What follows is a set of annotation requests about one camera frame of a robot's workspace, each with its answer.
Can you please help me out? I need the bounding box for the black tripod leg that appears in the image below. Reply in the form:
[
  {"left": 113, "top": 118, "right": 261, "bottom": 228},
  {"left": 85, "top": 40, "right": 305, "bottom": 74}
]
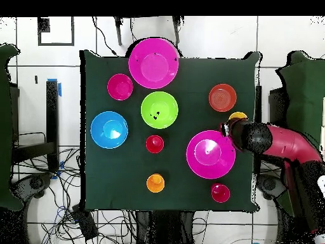
[
  {"left": 113, "top": 17, "right": 123, "bottom": 46},
  {"left": 172, "top": 16, "right": 185, "bottom": 45}
]

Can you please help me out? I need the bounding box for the small crimson bowl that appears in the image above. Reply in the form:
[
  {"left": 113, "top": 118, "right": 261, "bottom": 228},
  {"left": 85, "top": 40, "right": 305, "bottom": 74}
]
[{"left": 107, "top": 73, "right": 134, "bottom": 101}]

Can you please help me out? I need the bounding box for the large pink bowl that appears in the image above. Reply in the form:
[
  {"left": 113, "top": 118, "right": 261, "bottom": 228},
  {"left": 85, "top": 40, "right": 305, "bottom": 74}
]
[
  {"left": 185, "top": 130, "right": 236, "bottom": 180},
  {"left": 128, "top": 37, "right": 180, "bottom": 90}
]

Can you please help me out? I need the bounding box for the black power brick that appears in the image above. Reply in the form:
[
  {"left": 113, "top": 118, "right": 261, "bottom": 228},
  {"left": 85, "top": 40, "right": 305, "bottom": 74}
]
[{"left": 72, "top": 205, "right": 99, "bottom": 241}]

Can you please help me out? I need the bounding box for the black stand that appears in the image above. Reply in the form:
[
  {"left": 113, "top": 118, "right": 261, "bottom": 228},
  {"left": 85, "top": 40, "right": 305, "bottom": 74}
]
[
  {"left": 11, "top": 79, "right": 60, "bottom": 173},
  {"left": 254, "top": 85, "right": 263, "bottom": 176}
]

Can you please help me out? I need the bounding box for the red cup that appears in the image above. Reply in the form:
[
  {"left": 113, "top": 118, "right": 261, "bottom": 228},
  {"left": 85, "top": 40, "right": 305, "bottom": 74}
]
[{"left": 145, "top": 135, "right": 165, "bottom": 154}]

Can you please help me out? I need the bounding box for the dark green table cloth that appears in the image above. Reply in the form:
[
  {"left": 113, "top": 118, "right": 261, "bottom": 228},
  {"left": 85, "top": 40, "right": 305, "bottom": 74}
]
[{"left": 79, "top": 50, "right": 262, "bottom": 212}]

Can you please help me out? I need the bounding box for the orange bowl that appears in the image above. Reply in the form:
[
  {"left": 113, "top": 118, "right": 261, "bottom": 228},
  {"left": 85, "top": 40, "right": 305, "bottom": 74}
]
[{"left": 208, "top": 83, "right": 237, "bottom": 112}]

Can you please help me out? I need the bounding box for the blue bowl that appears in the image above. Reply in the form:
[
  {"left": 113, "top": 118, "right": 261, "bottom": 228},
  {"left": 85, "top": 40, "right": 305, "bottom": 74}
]
[{"left": 90, "top": 111, "right": 129, "bottom": 149}]

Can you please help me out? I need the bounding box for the crimson cup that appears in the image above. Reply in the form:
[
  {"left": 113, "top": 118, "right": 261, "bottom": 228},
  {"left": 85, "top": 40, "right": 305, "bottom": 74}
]
[{"left": 211, "top": 182, "right": 231, "bottom": 203}]

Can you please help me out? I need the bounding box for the green bowl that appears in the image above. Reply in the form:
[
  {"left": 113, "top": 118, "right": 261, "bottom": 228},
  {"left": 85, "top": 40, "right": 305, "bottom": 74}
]
[{"left": 140, "top": 91, "right": 179, "bottom": 130}]

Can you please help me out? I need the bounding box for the black cable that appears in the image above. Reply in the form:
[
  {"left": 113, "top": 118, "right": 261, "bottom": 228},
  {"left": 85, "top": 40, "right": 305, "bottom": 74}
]
[{"left": 91, "top": 17, "right": 118, "bottom": 57}]

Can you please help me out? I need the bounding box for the blue tape piece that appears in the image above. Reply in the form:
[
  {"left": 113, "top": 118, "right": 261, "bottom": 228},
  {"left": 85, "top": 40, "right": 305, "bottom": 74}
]
[{"left": 47, "top": 78, "right": 63, "bottom": 98}]

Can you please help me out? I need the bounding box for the neighbouring green covered table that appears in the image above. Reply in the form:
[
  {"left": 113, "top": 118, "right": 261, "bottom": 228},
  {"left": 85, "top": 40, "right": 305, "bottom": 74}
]
[
  {"left": 0, "top": 43, "right": 24, "bottom": 212},
  {"left": 276, "top": 50, "right": 325, "bottom": 217}
]

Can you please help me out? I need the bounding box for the orange cup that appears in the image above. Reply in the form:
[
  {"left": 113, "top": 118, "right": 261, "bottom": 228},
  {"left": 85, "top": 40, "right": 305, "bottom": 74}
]
[{"left": 146, "top": 173, "right": 166, "bottom": 194}]

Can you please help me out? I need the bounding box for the yellow cup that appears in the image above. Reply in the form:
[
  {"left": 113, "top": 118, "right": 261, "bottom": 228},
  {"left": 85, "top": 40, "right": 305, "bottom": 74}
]
[{"left": 228, "top": 111, "right": 248, "bottom": 121}]

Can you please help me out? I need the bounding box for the black square floor frame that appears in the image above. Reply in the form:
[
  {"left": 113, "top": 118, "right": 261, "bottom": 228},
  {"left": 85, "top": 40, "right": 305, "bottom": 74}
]
[{"left": 37, "top": 17, "right": 75, "bottom": 46}]

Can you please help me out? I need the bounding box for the tangle of cables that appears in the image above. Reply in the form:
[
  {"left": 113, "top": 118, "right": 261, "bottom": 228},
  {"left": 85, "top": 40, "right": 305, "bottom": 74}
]
[{"left": 12, "top": 147, "right": 138, "bottom": 244}]

